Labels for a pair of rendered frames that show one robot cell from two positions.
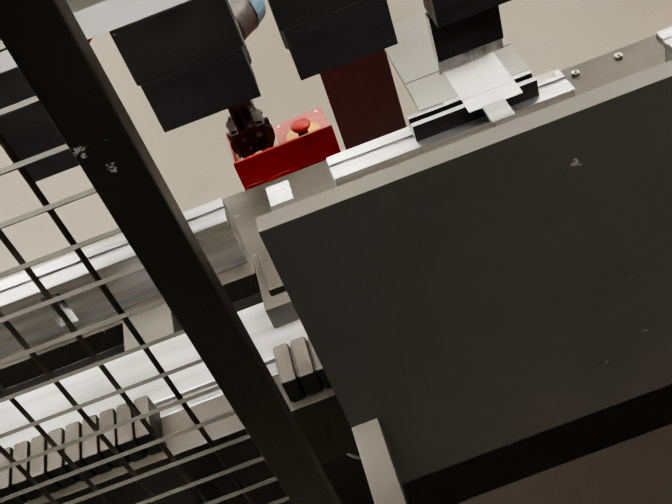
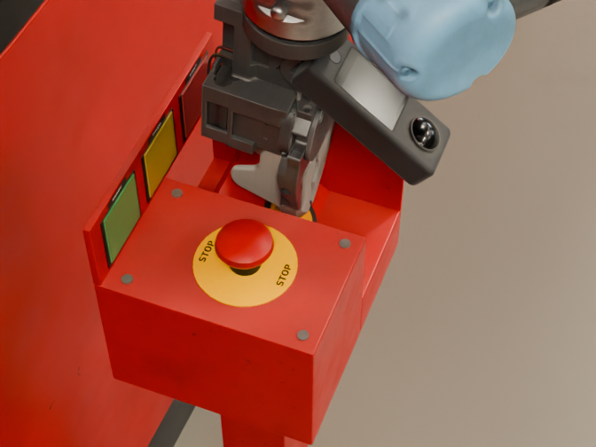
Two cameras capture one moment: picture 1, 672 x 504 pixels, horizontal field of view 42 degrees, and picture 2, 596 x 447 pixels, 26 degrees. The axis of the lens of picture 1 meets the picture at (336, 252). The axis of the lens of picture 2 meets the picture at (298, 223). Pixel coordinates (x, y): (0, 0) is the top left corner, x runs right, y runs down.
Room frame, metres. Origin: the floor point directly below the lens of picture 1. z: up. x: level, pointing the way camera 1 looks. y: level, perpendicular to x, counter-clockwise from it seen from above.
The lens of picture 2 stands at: (1.69, -0.51, 1.49)
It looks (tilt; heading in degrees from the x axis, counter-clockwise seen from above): 51 degrees down; 111
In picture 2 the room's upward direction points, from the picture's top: straight up
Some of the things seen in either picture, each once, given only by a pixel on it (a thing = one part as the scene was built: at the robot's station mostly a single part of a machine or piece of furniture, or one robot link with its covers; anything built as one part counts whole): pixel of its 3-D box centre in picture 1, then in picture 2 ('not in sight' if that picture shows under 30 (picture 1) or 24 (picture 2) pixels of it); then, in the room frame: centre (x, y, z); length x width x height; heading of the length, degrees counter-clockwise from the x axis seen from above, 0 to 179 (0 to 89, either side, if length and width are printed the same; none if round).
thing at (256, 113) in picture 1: (243, 119); (281, 68); (1.45, 0.07, 0.87); 0.09 x 0.08 x 0.12; 0
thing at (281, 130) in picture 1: (287, 157); (258, 237); (1.45, 0.02, 0.75); 0.20 x 0.16 x 0.18; 90
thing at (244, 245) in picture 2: (302, 129); (245, 253); (1.46, -0.03, 0.79); 0.04 x 0.04 x 0.04
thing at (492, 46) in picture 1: (465, 32); not in sight; (1.08, -0.29, 1.11); 0.10 x 0.02 x 0.10; 89
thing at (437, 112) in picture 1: (472, 105); not in sight; (1.08, -0.28, 0.98); 0.20 x 0.03 x 0.03; 89
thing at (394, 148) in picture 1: (453, 146); not in sight; (1.08, -0.23, 0.92); 0.39 x 0.06 x 0.10; 89
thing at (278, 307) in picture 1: (292, 236); not in sight; (0.92, 0.05, 1.01); 0.26 x 0.12 x 0.05; 179
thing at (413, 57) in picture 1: (447, 50); not in sight; (1.23, -0.29, 1.00); 0.26 x 0.18 x 0.01; 179
